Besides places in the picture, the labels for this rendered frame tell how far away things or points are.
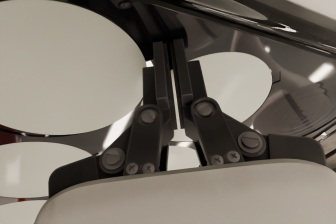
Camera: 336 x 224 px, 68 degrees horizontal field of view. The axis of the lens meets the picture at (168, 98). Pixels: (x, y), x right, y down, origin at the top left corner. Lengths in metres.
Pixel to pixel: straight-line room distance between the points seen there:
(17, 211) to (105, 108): 0.19
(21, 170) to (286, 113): 0.23
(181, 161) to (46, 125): 0.14
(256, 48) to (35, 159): 0.18
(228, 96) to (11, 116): 0.14
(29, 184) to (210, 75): 0.19
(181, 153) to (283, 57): 0.13
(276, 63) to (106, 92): 0.11
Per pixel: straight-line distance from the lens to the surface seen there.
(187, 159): 0.26
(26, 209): 0.32
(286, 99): 0.23
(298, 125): 0.28
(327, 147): 0.45
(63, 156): 0.22
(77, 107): 0.17
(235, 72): 0.17
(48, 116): 0.17
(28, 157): 0.22
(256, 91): 0.20
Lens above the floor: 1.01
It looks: 39 degrees down
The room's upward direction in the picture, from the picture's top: 164 degrees clockwise
